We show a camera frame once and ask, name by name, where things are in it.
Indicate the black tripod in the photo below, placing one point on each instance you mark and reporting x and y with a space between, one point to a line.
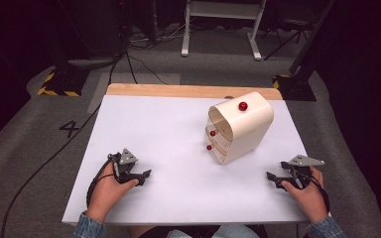
291 31

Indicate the clear drawer with red knob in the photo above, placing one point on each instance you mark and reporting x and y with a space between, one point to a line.
216 134
215 150

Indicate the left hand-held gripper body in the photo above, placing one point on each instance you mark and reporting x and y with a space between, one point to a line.
125 159

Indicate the person's left hand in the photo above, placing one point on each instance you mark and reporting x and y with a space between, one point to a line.
107 195

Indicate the black slanted pole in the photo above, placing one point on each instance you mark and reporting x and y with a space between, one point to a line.
311 39

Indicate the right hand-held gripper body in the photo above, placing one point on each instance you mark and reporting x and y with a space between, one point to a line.
300 165

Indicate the person's right hand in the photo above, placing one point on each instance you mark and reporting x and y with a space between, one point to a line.
307 200

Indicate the white desk frame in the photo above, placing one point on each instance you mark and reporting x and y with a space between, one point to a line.
223 13

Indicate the grey floor sheet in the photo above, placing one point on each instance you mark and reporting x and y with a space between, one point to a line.
119 81

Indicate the yellow-black striped stand base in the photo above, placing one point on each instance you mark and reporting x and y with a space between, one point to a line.
63 84
294 87

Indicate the cream mini drawer cabinet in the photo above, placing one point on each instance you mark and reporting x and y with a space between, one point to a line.
248 129

